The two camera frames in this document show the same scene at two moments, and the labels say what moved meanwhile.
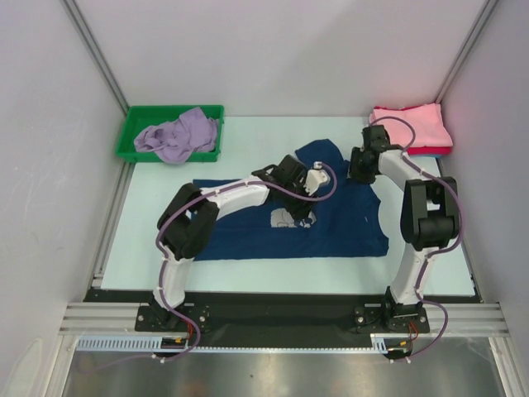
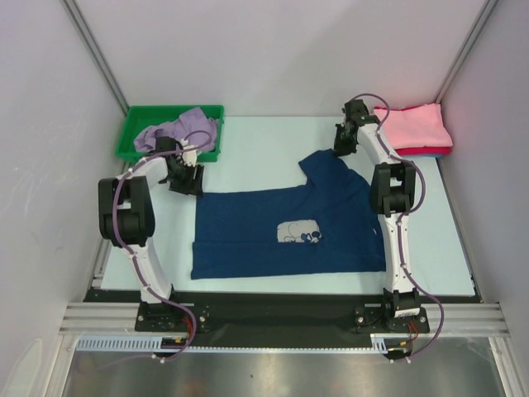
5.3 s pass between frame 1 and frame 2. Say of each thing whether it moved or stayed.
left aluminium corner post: stayed
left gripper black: moved
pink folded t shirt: stayed
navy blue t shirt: moved
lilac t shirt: stayed
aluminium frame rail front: stayed
